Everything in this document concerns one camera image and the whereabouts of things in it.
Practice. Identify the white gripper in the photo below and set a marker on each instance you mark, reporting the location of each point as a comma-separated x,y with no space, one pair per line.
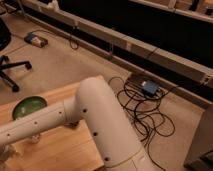
7,152

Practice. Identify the black office chair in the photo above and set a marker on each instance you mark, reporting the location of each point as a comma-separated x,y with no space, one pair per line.
5,39

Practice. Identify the blue black power adapter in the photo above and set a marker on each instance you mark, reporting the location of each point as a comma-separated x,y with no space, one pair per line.
149,87

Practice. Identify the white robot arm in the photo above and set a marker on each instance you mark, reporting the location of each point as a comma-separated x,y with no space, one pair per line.
95,103

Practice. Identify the long metal frame rail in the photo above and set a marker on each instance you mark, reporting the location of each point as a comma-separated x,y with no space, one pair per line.
178,64

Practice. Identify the green ceramic bowl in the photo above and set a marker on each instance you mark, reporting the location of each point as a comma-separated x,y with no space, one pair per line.
28,105

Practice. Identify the black rectangular device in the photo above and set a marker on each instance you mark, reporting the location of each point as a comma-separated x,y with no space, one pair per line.
72,125

